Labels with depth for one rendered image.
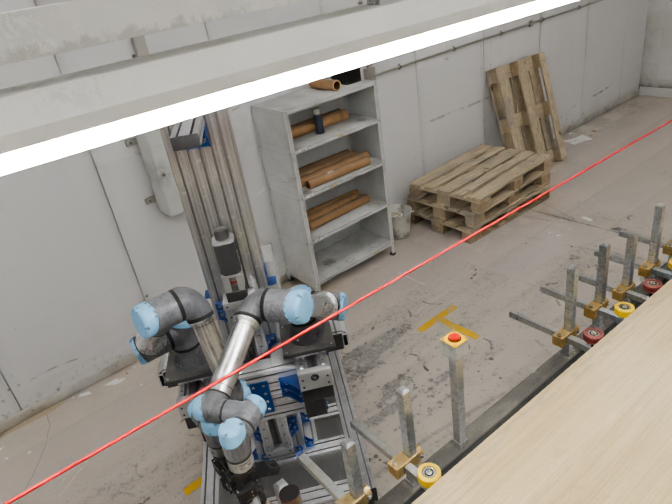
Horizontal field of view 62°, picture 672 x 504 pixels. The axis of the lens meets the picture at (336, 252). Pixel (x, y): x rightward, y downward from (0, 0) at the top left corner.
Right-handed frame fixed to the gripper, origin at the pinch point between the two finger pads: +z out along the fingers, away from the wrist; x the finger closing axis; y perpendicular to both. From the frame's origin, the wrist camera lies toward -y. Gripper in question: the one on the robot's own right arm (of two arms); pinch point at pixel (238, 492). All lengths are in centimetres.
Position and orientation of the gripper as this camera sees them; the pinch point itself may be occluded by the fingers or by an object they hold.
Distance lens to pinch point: 219.9
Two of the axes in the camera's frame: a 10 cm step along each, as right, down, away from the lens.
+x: -7.8, 3.9, -4.9
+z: 1.4, 8.7, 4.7
